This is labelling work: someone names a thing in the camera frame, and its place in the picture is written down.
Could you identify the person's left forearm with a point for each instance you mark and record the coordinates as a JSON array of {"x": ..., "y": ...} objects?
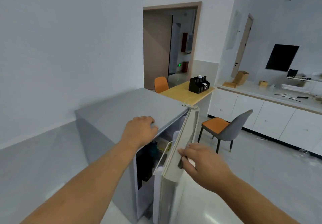
[{"x": 83, "y": 188}]

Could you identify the person's right forearm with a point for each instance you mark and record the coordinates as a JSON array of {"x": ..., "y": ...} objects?
[{"x": 251, "y": 201}]

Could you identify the person's left hand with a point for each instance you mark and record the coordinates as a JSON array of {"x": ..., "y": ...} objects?
[{"x": 139, "y": 133}]

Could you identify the grey mini fridge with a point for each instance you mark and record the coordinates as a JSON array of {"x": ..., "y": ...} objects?
[{"x": 113, "y": 113}]

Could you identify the black wall screen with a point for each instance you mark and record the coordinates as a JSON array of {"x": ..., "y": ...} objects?
[{"x": 281, "y": 57}]

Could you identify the red wall cabinet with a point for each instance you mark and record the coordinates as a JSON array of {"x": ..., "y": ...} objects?
[{"x": 185, "y": 42}]

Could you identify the grey refrigerator door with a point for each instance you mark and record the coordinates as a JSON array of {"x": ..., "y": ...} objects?
[{"x": 168, "y": 193}]

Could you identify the wooden knife block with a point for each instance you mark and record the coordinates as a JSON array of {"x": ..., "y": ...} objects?
[{"x": 240, "y": 78}]

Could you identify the beige door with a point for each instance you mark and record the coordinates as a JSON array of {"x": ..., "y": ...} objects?
[{"x": 242, "y": 45}]

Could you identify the grey chair orange seat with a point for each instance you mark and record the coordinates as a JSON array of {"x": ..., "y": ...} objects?
[{"x": 236, "y": 128}]

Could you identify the white dish rack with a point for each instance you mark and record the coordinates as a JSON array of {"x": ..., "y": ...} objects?
[{"x": 295, "y": 80}]

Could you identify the flat wooden board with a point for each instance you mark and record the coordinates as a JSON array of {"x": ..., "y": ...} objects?
[{"x": 229, "y": 84}]

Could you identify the light wooden table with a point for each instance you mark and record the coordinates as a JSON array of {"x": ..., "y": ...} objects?
[{"x": 181, "y": 92}]

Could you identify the person's right hand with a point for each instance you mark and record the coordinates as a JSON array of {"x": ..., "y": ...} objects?
[{"x": 208, "y": 168}]

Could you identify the dark red floor box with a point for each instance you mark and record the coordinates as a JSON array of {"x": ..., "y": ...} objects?
[{"x": 185, "y": 67}]

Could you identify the white kitchen cabinet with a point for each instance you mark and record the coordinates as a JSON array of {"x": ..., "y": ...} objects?
[{"x": 271, "y": 120}]

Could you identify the black desk organizer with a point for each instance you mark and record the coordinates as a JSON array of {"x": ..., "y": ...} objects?
[{"x": 197, "y": 86}]

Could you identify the small wooden box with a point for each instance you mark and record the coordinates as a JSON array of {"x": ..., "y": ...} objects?
[{"x": 263, "y": 83}]

